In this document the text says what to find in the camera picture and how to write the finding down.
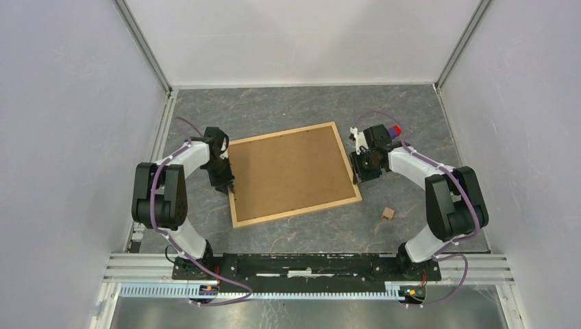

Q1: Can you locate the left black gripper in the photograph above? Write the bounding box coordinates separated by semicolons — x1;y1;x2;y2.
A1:
202;156;235;196

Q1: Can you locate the brown backing board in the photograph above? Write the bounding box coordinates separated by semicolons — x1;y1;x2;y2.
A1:
230;126;357;223

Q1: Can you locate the wooden picture frame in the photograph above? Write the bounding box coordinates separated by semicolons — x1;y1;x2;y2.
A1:
227;121;363;229

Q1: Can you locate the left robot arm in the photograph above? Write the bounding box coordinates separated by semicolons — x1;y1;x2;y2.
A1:
131;127;235;280

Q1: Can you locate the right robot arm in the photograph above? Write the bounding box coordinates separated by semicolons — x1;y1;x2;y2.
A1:
349;125;489;280

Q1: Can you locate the small brown cube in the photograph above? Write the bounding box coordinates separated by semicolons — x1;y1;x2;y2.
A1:
382;207;395;221

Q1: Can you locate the purple and red block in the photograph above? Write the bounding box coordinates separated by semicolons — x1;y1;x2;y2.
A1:
387;125;402;140

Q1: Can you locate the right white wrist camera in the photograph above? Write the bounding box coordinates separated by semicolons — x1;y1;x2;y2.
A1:
349;127;369;155

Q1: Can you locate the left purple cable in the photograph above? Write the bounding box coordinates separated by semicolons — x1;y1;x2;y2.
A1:
149;117;254;307

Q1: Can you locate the purple cable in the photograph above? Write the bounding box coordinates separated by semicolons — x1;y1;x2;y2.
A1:
354;110;482;308
149;117;254;307

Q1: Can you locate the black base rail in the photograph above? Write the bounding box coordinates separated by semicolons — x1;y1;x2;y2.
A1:
172;253;442;296

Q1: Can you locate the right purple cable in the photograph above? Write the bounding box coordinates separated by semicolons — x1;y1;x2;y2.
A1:
354;110;482;308

